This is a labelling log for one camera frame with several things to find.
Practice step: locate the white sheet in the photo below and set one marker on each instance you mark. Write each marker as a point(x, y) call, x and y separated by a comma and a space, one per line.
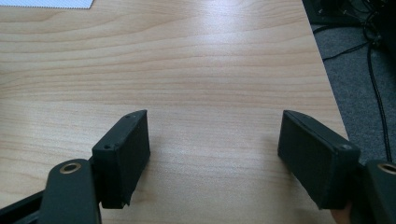
point(46, 3)

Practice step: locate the black equipment base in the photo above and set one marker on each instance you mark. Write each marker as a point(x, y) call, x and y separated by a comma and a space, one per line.
point(336, 12)

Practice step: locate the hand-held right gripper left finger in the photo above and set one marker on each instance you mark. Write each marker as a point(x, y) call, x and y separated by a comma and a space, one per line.
point(123, 161)

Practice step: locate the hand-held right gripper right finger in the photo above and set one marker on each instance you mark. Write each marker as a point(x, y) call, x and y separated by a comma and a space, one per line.
point(314, 161)

